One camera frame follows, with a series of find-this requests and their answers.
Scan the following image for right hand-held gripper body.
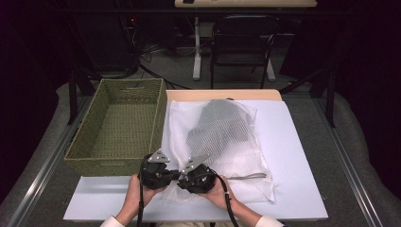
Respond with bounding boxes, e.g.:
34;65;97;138
181;153;218;194

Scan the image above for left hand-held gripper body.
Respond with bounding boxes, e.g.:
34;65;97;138
138;148;173;190

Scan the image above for white mesh laundry bag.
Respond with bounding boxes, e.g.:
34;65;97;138
162;98;277;204

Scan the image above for green woven basket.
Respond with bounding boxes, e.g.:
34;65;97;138
63;78;168;178

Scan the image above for black garment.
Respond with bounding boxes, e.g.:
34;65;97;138
187;98;250;159

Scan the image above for person's right hand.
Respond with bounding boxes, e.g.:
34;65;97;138
198;174;235;212

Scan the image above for person's left hand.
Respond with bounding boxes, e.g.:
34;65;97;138
121;174;166;220

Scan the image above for white table mat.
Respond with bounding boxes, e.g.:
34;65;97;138
62;99;329;221

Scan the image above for black stand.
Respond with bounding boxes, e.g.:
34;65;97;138
67;67;96;126
278;67;337;129

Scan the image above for dark equipment cabinet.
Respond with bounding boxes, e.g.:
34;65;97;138
75;0;140;75

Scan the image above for black folding chair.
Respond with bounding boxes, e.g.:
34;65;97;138
209;13;280;90

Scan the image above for white desk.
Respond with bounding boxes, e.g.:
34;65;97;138
174;0;318;82

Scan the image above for left hand-held gripper cable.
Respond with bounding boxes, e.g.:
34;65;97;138
136;155;149;227

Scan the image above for hand-held gripper cable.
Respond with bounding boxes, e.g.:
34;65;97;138
207;169;240;227
136;155;149;227

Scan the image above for right hand-held gripper cable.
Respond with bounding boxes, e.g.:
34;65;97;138
207;169;240;227

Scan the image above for floor cables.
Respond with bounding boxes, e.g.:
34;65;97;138
138;41;193;91

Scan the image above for metal rail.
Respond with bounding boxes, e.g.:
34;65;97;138
311;97;384;227
6;96;93;227

